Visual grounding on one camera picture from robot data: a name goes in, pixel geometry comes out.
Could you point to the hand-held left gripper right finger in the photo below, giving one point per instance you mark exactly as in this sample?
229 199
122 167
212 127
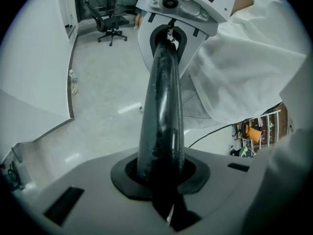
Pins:
225 192

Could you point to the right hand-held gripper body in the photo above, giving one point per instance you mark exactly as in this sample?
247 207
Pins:
190 7

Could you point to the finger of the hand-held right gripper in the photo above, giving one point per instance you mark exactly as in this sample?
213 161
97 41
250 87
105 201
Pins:
144 45
195 45

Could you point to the orange office chair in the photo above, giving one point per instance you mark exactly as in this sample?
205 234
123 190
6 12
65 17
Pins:
254 133

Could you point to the white wall shelving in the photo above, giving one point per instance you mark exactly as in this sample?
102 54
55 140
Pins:
271 126

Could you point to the black folding chair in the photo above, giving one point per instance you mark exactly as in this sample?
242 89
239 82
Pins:
161 106

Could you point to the black green backpack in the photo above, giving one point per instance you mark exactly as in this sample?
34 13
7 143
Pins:
244 152

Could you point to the person's white t-shirt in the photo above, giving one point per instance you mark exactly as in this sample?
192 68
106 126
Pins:
244 70

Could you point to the small patterned cloth bundle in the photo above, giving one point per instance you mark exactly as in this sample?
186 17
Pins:
74 82

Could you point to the person's right shoe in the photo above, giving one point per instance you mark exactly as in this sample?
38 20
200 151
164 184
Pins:
141 109

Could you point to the black office chair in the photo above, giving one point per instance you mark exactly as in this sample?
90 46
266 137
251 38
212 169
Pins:
110 21

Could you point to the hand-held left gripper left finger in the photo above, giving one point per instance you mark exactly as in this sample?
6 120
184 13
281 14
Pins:
85 180

